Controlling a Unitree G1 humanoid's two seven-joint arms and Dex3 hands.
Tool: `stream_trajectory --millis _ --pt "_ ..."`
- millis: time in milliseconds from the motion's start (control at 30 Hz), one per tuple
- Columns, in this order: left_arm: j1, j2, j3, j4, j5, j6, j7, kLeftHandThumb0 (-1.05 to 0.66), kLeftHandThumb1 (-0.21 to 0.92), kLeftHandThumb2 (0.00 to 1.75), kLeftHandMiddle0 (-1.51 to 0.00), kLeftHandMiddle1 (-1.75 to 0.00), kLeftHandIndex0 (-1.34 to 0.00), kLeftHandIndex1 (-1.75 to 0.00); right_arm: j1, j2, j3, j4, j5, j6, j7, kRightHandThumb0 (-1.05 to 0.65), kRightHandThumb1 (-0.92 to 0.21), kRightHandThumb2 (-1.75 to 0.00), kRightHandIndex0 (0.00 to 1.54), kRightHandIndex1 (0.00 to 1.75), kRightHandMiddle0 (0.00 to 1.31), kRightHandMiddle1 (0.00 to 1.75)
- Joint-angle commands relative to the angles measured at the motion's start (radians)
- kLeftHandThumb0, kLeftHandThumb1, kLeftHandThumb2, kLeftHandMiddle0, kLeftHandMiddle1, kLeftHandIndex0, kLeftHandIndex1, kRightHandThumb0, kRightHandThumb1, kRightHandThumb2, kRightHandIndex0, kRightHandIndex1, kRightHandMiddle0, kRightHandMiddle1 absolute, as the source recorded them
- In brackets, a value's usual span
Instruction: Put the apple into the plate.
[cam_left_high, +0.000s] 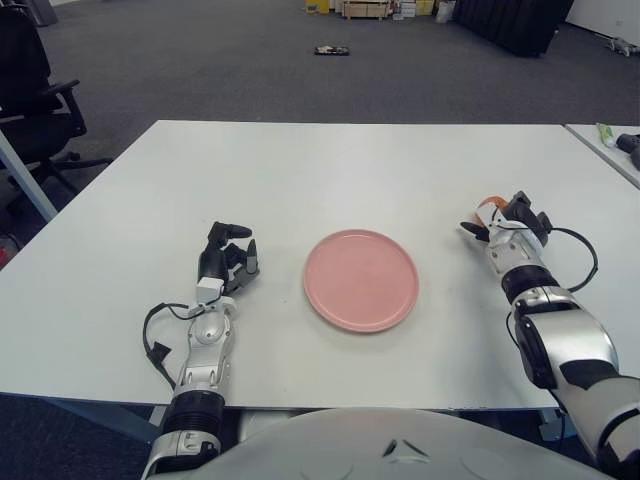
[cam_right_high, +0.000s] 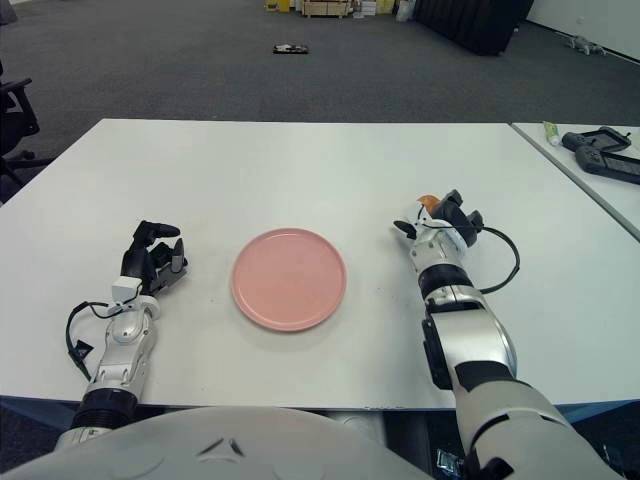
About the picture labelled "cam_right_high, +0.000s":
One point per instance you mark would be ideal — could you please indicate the white plastic bag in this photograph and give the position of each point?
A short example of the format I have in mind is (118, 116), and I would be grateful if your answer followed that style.
(405, 12)

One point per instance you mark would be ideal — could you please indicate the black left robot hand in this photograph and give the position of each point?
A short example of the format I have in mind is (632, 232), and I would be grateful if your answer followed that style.
(136, 257)

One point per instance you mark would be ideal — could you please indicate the wooden pallet crate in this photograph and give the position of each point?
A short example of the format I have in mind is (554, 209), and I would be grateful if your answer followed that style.
(325, 9)

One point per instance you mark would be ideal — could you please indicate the shiny metal bracket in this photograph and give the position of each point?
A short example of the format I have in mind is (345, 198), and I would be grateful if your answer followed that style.
(447, 461)

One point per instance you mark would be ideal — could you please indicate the black handheld controller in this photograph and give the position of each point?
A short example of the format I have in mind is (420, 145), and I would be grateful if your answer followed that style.
(595, 140)
(607, 166)

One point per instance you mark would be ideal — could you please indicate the yellow cardboard box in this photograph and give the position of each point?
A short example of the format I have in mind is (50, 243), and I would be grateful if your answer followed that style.
(277, 6)

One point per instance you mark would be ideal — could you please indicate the green white tube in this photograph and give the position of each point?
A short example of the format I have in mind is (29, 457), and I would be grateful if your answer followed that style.
(552, 133)

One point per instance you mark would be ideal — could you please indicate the red yellow apple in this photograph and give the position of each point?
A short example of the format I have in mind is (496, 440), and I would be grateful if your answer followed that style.
(429, 201)

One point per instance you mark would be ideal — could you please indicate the black flat tray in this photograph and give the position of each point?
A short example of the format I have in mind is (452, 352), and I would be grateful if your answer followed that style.
(291, 49)

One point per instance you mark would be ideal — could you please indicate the blue table frame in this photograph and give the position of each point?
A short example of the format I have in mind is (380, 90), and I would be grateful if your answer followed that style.
(35, 407)

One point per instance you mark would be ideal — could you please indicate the black draped curtain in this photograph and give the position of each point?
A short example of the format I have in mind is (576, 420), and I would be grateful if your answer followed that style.
(475, 25)

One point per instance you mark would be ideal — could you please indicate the pink round plate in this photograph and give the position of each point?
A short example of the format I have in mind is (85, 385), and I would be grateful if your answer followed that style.
(289, 280)

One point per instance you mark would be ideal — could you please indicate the grey robot dog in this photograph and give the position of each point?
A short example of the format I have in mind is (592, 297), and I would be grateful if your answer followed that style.
(585, 45)

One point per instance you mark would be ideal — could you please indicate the black office chair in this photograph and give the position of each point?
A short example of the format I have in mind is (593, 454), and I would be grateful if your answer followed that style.
(15, 130)

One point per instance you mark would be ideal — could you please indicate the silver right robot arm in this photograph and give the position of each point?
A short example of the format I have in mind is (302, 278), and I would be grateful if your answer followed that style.
(470, 330)

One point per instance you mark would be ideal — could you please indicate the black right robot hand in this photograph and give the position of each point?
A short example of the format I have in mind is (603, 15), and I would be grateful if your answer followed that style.
(457, 215)

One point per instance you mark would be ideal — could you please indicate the grey robot torso shell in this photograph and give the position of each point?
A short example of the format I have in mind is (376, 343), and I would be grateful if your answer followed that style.
(225, 450)

